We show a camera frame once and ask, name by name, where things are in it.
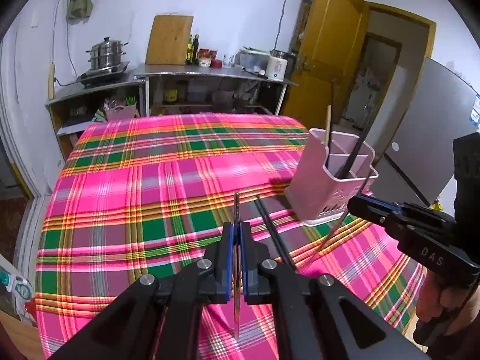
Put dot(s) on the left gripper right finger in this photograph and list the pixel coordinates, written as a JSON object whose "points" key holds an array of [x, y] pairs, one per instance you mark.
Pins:
{"points": [[316, 318]]}

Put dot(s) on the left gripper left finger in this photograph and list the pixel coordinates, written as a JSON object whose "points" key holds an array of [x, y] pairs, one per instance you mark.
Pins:
{"points": [[158, 318]]}

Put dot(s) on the pale wooden chopstick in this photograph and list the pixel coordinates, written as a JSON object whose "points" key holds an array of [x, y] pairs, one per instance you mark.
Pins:
{"points": [[328, 125], [336, 227]]}

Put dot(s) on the steel kitchen counter table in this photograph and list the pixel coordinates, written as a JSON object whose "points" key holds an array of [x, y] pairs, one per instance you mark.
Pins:
{"points": [[155, 77]]}

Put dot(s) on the person's right hand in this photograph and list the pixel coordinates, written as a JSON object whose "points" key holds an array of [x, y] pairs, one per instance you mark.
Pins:
{"points": [[434, 299]]}

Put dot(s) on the grey refrigerator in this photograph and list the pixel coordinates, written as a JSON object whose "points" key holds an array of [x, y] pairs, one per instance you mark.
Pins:
{"points": [[419, 162]]}

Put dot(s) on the pink plaid tablecloth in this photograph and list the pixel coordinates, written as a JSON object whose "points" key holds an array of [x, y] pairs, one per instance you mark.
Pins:
{"points": [[146, 196]]}

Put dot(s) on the pink plastic utensil basket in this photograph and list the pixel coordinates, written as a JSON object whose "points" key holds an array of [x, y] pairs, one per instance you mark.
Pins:
{"points": [[315, 193]]}

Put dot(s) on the pink small basket on shelf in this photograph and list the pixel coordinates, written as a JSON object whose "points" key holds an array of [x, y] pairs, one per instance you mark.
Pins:
{"points": [[115, 111]]}

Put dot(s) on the yellow wooden door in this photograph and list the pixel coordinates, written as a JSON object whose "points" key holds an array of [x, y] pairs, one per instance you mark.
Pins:
{"points": [[333, 39]]}

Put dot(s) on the low steel shelf cabinet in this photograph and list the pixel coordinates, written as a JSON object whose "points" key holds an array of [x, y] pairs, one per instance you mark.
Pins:
{"points": [[75, 107]]}

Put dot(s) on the white electric kettle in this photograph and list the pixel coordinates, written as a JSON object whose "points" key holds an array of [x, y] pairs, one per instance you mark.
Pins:
{"points": [[280, 65]]}

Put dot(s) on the black induction cooker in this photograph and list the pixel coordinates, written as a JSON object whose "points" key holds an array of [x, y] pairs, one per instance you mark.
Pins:
{"points": [[102, 75]]}

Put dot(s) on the red lidded jar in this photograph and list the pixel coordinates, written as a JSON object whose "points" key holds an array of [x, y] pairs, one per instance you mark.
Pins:
{"points": [[205, 57]]}

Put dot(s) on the clear plastic container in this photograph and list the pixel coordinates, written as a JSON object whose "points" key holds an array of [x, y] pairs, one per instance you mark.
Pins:
{"points": [[252, 59]]}

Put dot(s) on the stainless steel steamer pot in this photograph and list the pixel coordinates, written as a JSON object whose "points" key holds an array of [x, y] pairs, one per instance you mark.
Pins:
{"points": [[107, 53]]}

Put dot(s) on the wooden cutting board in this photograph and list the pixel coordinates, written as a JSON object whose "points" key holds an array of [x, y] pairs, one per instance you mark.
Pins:
{"points": [[168, 40]]}

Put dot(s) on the dark sauce bottle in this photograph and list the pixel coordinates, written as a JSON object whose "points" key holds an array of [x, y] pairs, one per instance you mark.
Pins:
{"points": [[195, 45]]}

